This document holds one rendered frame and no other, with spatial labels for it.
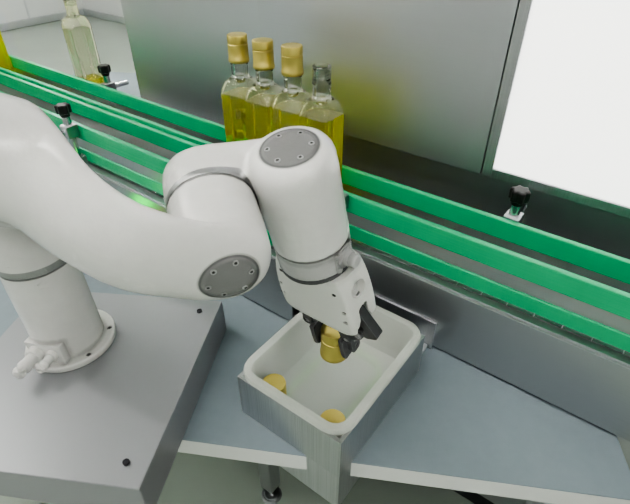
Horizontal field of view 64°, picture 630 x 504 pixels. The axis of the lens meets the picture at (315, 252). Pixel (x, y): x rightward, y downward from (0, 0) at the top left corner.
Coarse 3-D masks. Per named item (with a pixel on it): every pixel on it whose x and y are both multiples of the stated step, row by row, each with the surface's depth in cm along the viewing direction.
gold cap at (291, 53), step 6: (282, 48) 76; (288, 48) 76; (294, 48) 76; (300, 48) 76; (282, 54) 77; (288, 54) 76; (294, 54) 76; (300, 54) 77; (282, 60) 78; (288, 60) 77; (294, 60) 77; (300, 60) 77; (282, 66) 78; (288, 66) 77; (294, 66) 77; (300, 66) 78; (282, 72) 79; (288, 72) 78; (294, 72) 78; (300, 72) 78
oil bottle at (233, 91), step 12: (228, 84) 86; (240, 84) 85; (252, 84) 86; (228, 96) 87; (240, 96) 85; (228, 108) 88; (240, 108) 87; (228, 120) 90; (240, 120) 88; (228, 132) 91; (240, 132) 90
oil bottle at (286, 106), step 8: (280, 96) 81; (288, 96) 80; (296, 96) 80; (304, 96) 81; (272, 104) 82; (280, 104) 81; (288, 104) 80; (296, 104) 80; (272, 112) 83; (280, 112) 81; (288, 112) 80; (296, 112) 80; (272, 120) 84; (280, 120) 82; (288, 120) 81; (296, 120) 81; (280, 128) 83
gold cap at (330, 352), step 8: (328, 328) 61; (328, 336) 60; (336, 336) 60; (328, 344) 60; (336, 344) 60; (320, 352) 63; (328, 352) 61; (336, 352) 61; (328, 360) 62; (336, 360) 62
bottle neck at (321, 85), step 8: (320, 64) 76; (328, 64) 76; (312, 72) 76; (320, 72) 75; (328, 72) 75; (320, 80) 75; (328, 80) 76; (312, 88) 77; (320, 88) 76; (328, 88) 77; (312, 96) 78; (320, 96) 77; (328, 96) 77
